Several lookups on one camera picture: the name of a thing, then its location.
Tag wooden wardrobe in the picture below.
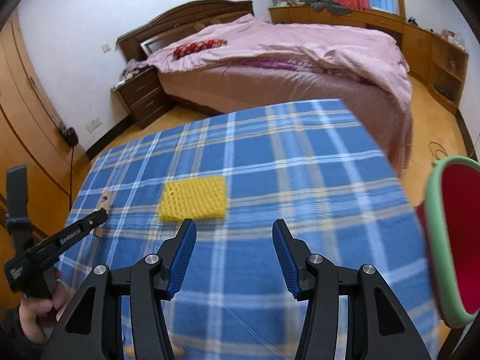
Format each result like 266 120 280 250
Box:
0 18 91 241

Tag long wooden cabinet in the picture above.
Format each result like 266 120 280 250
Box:
268 4 470 115

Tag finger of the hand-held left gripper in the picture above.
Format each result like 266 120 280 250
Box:
64 210 110 241

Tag cable loop on floor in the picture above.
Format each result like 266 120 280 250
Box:
428 141 448 160

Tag yellow foam mesh net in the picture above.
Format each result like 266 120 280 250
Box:
158 175 229 222

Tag black power cable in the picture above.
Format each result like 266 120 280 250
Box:
68 144 75 197

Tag dark wooden headboard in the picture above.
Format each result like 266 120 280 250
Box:
116 0 256 65

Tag dark wooden nightstand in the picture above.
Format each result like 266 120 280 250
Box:
110 66 173 129

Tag red bin with green rim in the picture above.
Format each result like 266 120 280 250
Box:
415 156 480 329

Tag pile of cloth items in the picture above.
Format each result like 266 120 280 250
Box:
114 59 149 87

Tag person's left hand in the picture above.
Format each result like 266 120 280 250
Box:
19 270 70 344

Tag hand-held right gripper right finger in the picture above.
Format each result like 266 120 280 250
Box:
272 218 432 360

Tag dark grey clothes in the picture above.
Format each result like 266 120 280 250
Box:
305 0 350 17

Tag red patterned pillow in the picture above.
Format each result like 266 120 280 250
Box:
173 38 229 60

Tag blue plaid cloth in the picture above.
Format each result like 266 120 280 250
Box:
56 98 442 360

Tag mauve bedspread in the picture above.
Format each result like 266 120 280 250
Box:
155 59 413 178

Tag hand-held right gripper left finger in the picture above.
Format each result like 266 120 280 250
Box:
45 218 198 360

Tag white and red containers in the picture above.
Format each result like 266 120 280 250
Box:
442 28 468 48

